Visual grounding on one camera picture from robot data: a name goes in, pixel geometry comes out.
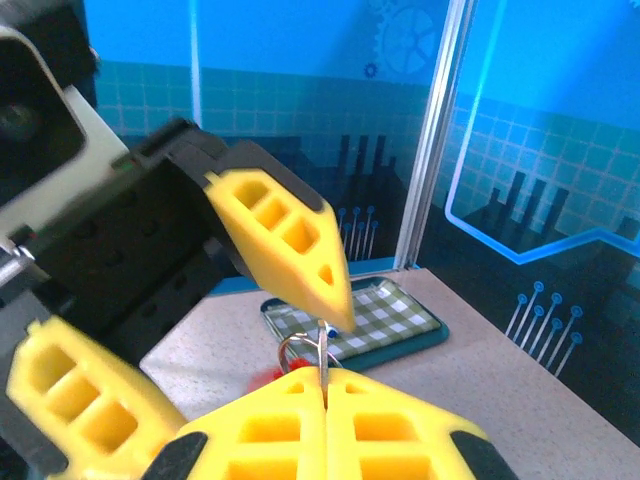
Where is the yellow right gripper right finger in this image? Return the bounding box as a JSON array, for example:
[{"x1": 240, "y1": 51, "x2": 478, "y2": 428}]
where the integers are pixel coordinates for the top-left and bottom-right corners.
[{"x1": 324, "y1": 367, "x2": 521, "y2": 480}]

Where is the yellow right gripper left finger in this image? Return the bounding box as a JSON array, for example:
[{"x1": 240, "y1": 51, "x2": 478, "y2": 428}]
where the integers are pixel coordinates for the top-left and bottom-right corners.
[{"x1": 142, "y1": 367, "x2": 329, "y2": 480}]

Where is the silver keyring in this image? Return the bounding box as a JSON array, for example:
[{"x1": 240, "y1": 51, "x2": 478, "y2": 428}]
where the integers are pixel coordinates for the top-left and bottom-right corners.
[{"x1": 276, "y1": 330, "x2": 346, "y2": 376}]

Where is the silver key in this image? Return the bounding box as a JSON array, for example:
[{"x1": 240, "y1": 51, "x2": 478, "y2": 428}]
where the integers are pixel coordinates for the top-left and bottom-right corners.
[{"x1": 317, "y1": 319, "x2": 330, "y2": 404}]

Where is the red-headed key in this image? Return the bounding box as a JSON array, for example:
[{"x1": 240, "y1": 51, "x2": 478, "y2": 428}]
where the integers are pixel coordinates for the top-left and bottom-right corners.
[{"x1": 248, "y1": 355, "x2": 314, "y2": 393}]

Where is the green checkered cloth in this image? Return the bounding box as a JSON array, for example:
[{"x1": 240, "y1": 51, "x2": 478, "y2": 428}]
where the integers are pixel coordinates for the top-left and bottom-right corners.
[{"x1": 267, "y1": 282, "x2": 441, "y2": 362}]

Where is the teal tray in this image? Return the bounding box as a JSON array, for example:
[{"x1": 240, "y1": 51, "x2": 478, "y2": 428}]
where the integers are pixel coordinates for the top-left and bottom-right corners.
[{"x1": 259, "y1": 275, "x2": 450, "y2": 373}]

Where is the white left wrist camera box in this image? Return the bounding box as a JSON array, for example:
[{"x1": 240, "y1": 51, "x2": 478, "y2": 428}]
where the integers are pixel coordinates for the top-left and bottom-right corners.
[{"x1": 0, "y1": 22, "x2": 132, "y2": 241}]

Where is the aluminium frame post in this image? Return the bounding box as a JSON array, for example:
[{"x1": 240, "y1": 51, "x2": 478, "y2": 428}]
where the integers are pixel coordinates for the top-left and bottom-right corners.
[{"x1": 393, "y1": 0, "x2": 474, "y2": 271}]

